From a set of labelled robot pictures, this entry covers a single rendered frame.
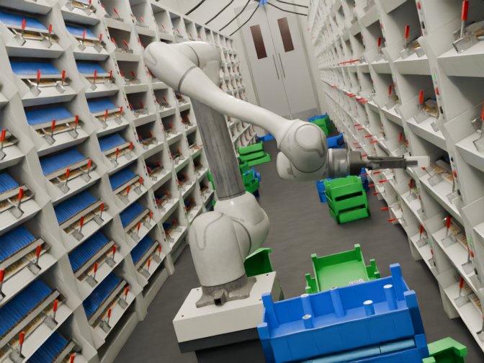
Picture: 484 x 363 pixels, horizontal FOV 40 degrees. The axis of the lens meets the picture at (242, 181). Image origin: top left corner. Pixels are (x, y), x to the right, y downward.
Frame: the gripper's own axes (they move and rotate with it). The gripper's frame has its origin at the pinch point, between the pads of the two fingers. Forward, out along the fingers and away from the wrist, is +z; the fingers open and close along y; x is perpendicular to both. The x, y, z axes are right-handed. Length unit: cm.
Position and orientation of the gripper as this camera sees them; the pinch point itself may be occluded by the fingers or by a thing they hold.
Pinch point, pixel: (416, 161)
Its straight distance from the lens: 206.9
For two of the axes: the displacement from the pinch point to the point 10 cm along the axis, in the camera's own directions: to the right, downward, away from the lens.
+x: -0.3, -9.9, -1.6
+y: -0.9, 1.6, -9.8
